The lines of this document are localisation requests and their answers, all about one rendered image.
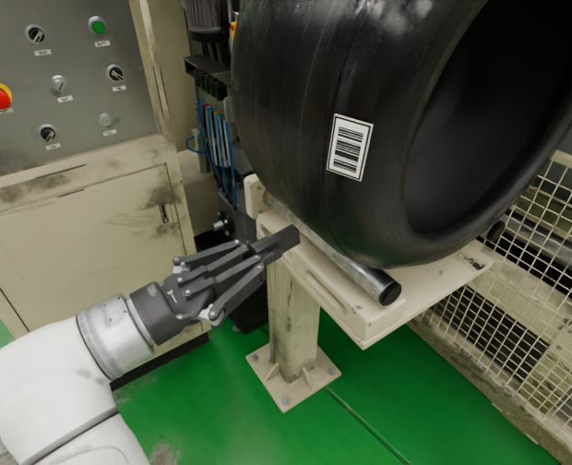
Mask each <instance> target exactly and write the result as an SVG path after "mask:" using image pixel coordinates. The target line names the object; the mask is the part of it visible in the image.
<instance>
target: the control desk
mask: <svg viewBox="0 0 572 465"><path fill-rule="evenodd" d="M173 139H174V135H173V127H172V122H171V117H170V113H169V107H168V102H167V98H166V93H165V88H164V84H163V79H162V74H161V66H160V61H159V56H158V51H157V46H156V42H155V37H154V32H153V28H152V23H151V18H150V13H149V4H148V0H0V318H1V319H2V321H3V322H4V323H5V325H6V326H7V328H8V329H9V331H10V332H11V333H12V335H13V336H14V337H15V339H16V340H17V339H19V338H20V337H22V336H24V335H26V334H28V333H30V332H32V331H33V330H35V329H38V328H41V327H44V326H46V325H49V324H52V323H55V322H60V321H63V320H66V319H68V318H71V317H73V316H76V315H79V314H81V312H82V311H84V310H86V309H90V308H91V307H93V306H95V305H97V304H99V303H101V302H103V301H105V300H107V299H109V298H111V297H112V296H114V295H116V294H117V293H121V294H122V295H124V296H125V298H126V299H127V300H129V299H130V296H129V293H131V292H134V291H136V290H138V289H139V288H141V287H143V286H145V285H147V284H149V283H151V282H152V281H157V282H158V283H160V282H162V281H163V280H165V279H166V277H167V276H168V275H170V274H172V273H173V269H174V264H173V259H174V258H175V257H177V256H191V255H193V254H195V253H196V252H197V251H196V246H195V241H194V235H193V231H192V226H191V221H190V217H189V212H188V207H187V203H186V198H185V190H184V185H183V180H182V175H181V170H180V165H179V161H178V156H177V151H176V146H175V142H174V140H173ZM209 330H211V324H210V323H207V322H204V321H200V322H198V323H196V324H192V325H188V326H186V327H185V328H184V329H183V331H182V332H181V333H180V334H178V335H177V336H175V337H173V338H172V339H170V340H168V341H166V342H164V343H163V344H162V345H160V346H157V344H156V343H153V344H152V345H153V348H154V351H155V353H154V355H153V356H152V357H151V358H149V359H148V360H147V361H145V362H143V363H142V364H139V365H138V366H136V367H134V368H133V369H131V370H129V371H128V372H126V373H124V374H123V375H122V376H121V377H119V378H116V379H115V380H114V381H112V382H111V383H109V384H110V387H111V391H112V392H113V391H115V390H117V389H118V388H121V387H123V386H125V385H127V384H129V383H130V382H132V381H134V380H136V379H138V378H140V377H142V376H144V375H146V374H148V373H150V372H151V371H153V370H155V369H157V368H159V367H161V366H163V365H165V364H167V363H169V362H171V361H173V360H174V359H176V358H178V357H180V356H182V355H184V354H186V353H188V352H191V351H192V350H194V349H195V348H197V347H199V346H201V345H203V344H205V343H207V342H209V341H210V340H209Z"/></svg>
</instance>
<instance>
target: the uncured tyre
mask: <svg viewBox="0 0 572 465"><path fill-rule="evenodd" d="M231 95H232V111H233V117H234V122H235V125H236V129H237V133H238V136H239V138H240V141H241V144H242V146H243V149H244V153H245V155H246V157H247V159H248V160H249V162H250V164H251V166H252V168H253V170H254V172H255V174H256V176H257V178H258V179H259V181H260V182H261V183H262V185H263V186H264V187H265V188H266V189H267V190H268V191H269V193H270V194H271V195H273V196H274V197H275V198H276V199H277V200H278V201H279V202H280V203H281V204H282V205H283V206H285V207H286V208H287V209H288V210H289V211H290V212H292V213H293V214H294V215H295V216H296V217H297V218H298V219H300V220H301V221H302V222H303V223H304V224H305V225H306V226H308V227H309V228H310V229H311V230H312V231H313V232H314V233H316V234H317V235H318V236H319V237H320V238H321V239H323V240H324V241H325V242H326V243H327V244H328V245H329V246H331V247H332V248H333V249H334V250H335V251H337V252H338V253H339V254H341V255H343V256H345V257H347V258H349V259H351V260H353V261H356V262H358V263H360V264H363V265H365V266H367V267H370V268H379V269H392V268H406V267H412V266H420V265H425V264H429V263H432V262H435V261H437V260H440V259H442V258H444V257H446V256H449V255H451V254H453V253H455V252H457V251H458V250H460V249H461V248H462V247H464V246H465V245H467V244H469V243H470V242H471V241H473V240H474V239H475V238H477V237H478V236H479V235H481V234H482V233H483V232H484V231H486V230H487V229H488V228H489V227H490V226H491V225H493V224H494V223H495V222H496V221H497V220H498V219H499V218H500V217H501V216H502V215H503V214H504V213H505V212H506V211H507V210H508V209H509V208H510V207H511V206H512V205H513V204H514V203H515V202H516V201H517V200H518V199H519V197H520V196H521V195H522V194H523V193H524V192H525V191H526V189H527V188H528V187H529V186H530V185H531V183H532V182H533V181H534V180H535V178H536V177H537V176H538V175H539V173H540V172H541V171H542V169H543V168H544V167H545V165H546V164H547V163H548V161H549V160H550V159H551V158H552V157H553V155H554V153H555V152H556V151H557V149H558V148H559V146H560V145H561V143H562V142H563V140H564V139H565V137H566V135H567V134H568V132H569V131H570V129H571V127H572V0H242V3H241V6H240V10H239V14H238V18H237V22H236V27H235V32H234V37H233V44H232V61H231ZM335 113H336V114H339V115H343V116H346V117H349V118H352V119H355V120H359V121H362V122H366V123H368V124H372V125H373V129H372V134H371V138H370V142H369V147H368V151H367V156H366V160H365V165H364V169H363V177H362V181H361V182H360V181H358V180H355V179H352V178H350V177H347V176H344V175H342V174H339V173H334V172H332V171H330V170H327V165H328V153H329V147H330V140H331V134H332V127H333V121H334V115H335Z"/></svg>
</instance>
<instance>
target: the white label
mask: <svg viewBox="0 0 572 465"><path fill-rule="evenodd" d="M372 129H373V125H372V124H368V123H366V122H362V121H359V120H355V119H352V118H349V117H346V116H343V115H339V114H336V113H335V115H334V121H333V127H332V134H331V140H330V147H329V153H328V165H327V170H330V171H332V172H334V173H339V174H342V175H344V176H347V177H350V178H352V179H355V180H358V181H360V182H361V181H362V177H363V169H364V165H365V160H366V156H367V151H368V147H369V142H370V138H371V134H372Z"/></svg>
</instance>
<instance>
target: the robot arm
mask: <svg viewBox="0 0 572 465"><path fill-rule="evenodd" d="M299 243H300V234H299V229H298V228H297V227H295V226H294V225H293V224H291V225H289V226H287V227H285V228H284V229H282V230H280V231H278V232H276V233H274V234H272V235H270V236H269V235H268V236H265V237H263V238H261V239H260V240H258V241H256V242H254V243H252V244H251V243H250V241H248V240H245V241H244V244H243V243H242V242H241V240H239V239H236V240H233V241H230V242H228V243H226V244H221V245H218V246H215V247H212V248H210V249H207V250H204V251H201V252H198V253H195V254H193V255H191V256H177V257H175V258H174V259H173V264H174V269H173V273H172V274H170V275H168V276H167V277H166V279H165V280H163V281H162V282H160V283H158V282H157V281H152V282H151V283H149V284H147V285H145V286H143V287H141V288H139V289H138V290H136V291H134V292H131V293H129V296H130V299H129V300H127V299H126V298H125V296H124V295H122V294H121V293H117V294H116V295H114V296H112V297H111V298H109V299H107V300H105V301H103V302H101V303H99V304H97V305H95V306H93V307H91V308H90V309H86V310H84V311H82V312H81V314H79V315H76V316H73V317H71V318H68V319H66V320H63V321H60V322H55V323H52V324H49V325H46V326H44V327H41V328H38V329H35V330H33V331H32V332H30V333H28V334H26V335H24V336H22V337H20V338H19V339H17V340H14V341H12V342H11V343H9V344H7V345H6V346H5V347H3V348H2V349H0V455H1V454H3V453H5V452H7V451H9V452H10V453H11V455H12V456H13V457H14V458H15V460H16V461H17V462H18V464H19V465H150V464H149V461H148V459H147V457H146V455H145V453H144V451H143V449H142V447H141V445H140V444H139V443H138V441H137V439H136V437H135V435H134V434H133V432H132V431H131V430H130V429H129V428H128V426H127V425H126V423H125V421H124V419H123V418H122V416H121V414H120V412H119V411H118V409H117V407H116V405H115V402H114V399H113V394H112V391H111V387H110V384H109V383H111V382H112V381H114V380H115V379H116V378H119V377H121V376H122V375H123V374H124V373H126V372H128V371H129V370H131V369H133V368H134V367H136V366H138V365H139V364H142V363H143V362H145V361H147V360H148V359H149V358H151V357H152V356H153V355H154V353H155V351H154V348H153V345H152V344H153V343H156V344H157V346H160V345H162V344H163V343H164V342H166V341H168V340H170V339H172V338H173V337H175V336H177V335H178V334H180V333H181V332H182V331H183V329H184V328H185V327H186V326H188V325H192V324H196V323H198V322H200V321H204V322H207V323H210V324H211V325H212V327H213V328H215V329H218V328H220V327H221V326H222V324H223V322H224V320H225V319H226V317H227V315H228V314H229V313H230V312H232V311H233V310H234V309H235V308H236V307H237V306H238V305H239V304H240V303H242V302H243V301H244V300H245V299H246V298H247V297H248V296H249V295H250V294H252V293H253V292H254V291H255V290H256V289H257V288H258V287H259V286H260V285H262V284H263V283H264V282H265V281H266V280H267V277H266V272H265V267H266V266H267V265H269V264H271V263H273V262H274V261H276V260H278V259H279V258H281V257H282V256H283V253H285V252H287V251H288V250H290V249H292V248H293V247H295V246H297V245H298V244H299ZM233 249H234V250H233ZM214 302H215V304H212V303H214Z"/></svg>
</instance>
